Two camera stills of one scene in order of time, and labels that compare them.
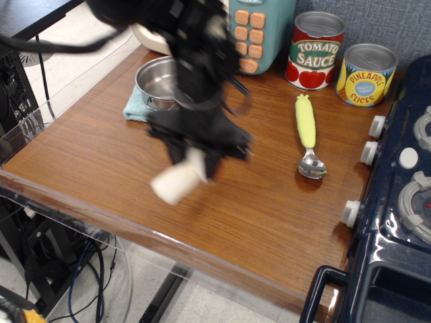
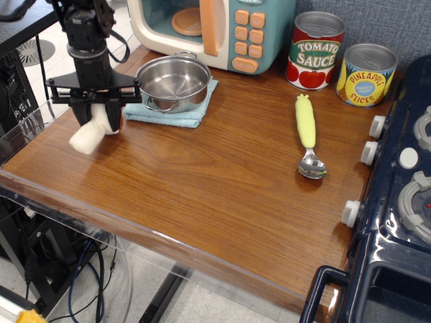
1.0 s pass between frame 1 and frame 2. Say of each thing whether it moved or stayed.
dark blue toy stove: stayed
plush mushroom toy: moved
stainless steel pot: stayed
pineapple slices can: stayed
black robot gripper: moved
